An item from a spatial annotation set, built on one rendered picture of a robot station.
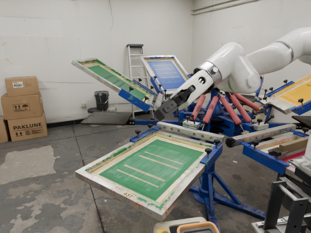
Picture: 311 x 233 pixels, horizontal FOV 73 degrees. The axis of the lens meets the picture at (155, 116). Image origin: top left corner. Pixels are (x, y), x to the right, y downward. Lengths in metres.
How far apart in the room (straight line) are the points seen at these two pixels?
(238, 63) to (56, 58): 4.47
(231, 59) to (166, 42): 4.98
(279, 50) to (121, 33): 4.56
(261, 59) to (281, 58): 0.06
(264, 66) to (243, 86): 0.16
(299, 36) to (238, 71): 0.25
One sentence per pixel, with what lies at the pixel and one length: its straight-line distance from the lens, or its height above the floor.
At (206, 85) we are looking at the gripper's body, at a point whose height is 1.56.
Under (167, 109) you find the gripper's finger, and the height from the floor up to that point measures 1.51.
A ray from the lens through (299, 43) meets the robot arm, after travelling 0.79.
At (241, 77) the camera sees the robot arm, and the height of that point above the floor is 1.57.
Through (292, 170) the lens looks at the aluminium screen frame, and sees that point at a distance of 1.45.
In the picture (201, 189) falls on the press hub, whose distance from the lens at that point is 2.60.
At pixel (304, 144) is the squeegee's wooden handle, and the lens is 1.77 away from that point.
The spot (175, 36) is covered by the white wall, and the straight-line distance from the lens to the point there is 5.69.
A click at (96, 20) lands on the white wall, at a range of 5.01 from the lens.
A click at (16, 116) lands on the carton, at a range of 4.62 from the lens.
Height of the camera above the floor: 1.65
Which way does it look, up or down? 18 degrees down
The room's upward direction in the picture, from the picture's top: straight up
